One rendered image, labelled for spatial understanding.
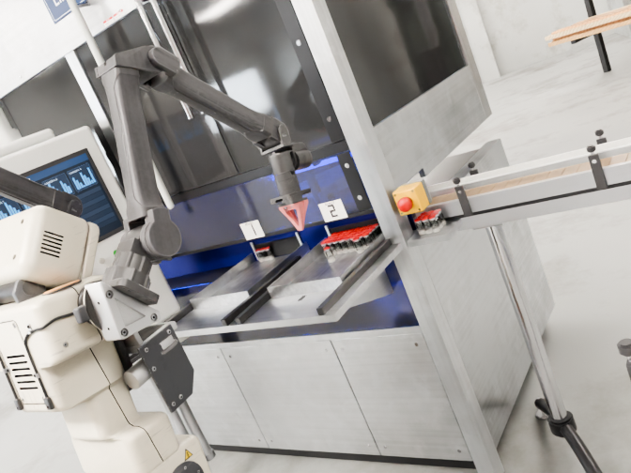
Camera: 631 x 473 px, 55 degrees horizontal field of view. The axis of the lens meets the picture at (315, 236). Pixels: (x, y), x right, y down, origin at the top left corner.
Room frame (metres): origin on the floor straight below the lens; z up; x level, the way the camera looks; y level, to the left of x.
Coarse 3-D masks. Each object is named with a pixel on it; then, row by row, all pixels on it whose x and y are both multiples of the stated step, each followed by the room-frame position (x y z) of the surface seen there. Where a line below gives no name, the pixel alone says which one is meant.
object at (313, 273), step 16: (304, 256) 1.82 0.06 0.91; (320, 256) 1.85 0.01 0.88; (336, 256) 1.78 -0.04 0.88; (352, 256) 1.72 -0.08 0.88; (288, 272) 1.74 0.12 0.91; (304, 272) 1.76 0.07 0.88; (320, 272) 1.70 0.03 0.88; (336, 272) 1.64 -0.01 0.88; (272, 288) 1.65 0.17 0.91; (288, 288) 1.61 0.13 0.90; (304, 288) 1.58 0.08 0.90; (320, 288) 1.54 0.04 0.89
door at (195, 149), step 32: (160, 0) 1.98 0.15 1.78; (128, 32) 2.10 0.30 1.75; (160, 32) 2.01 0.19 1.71; (96, 64) 2.23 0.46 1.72; (160, 96) 2.09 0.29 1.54; (160, 128) 2.13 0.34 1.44; (192, 128) 2.04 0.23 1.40; (160, 160) 2.18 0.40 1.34; (192, 160) 2.08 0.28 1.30; (224, 160) 2.00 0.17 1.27; (160, 192) 2.23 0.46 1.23
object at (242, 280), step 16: (288, 256) 1.89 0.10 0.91; (240, 272) 2.07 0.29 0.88; (256, 272) 1.98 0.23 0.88; (272, 272) 1.81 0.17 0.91; (208, 288) 1.94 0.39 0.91; (224, 288) 1.95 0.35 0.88; (240, 288) 1.88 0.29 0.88; (256, 288) 1.74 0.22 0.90; (192, 304) 1.87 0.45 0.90; (208, 304) 1.82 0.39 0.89; (224, 304) 1.78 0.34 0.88
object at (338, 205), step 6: (324, 204) 1.79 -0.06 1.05; (330, 204) 1.78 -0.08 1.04; (336, 204) 1.77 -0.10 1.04; (342, 204) 1.75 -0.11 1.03; (324, 210) 1.80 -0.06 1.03; (336, 210) 1.77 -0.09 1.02; (342, 210) 1.76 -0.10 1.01; (324, 216) 1.80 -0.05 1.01; (330, 216) 1.79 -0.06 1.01; (342, 216) 1.76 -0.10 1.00
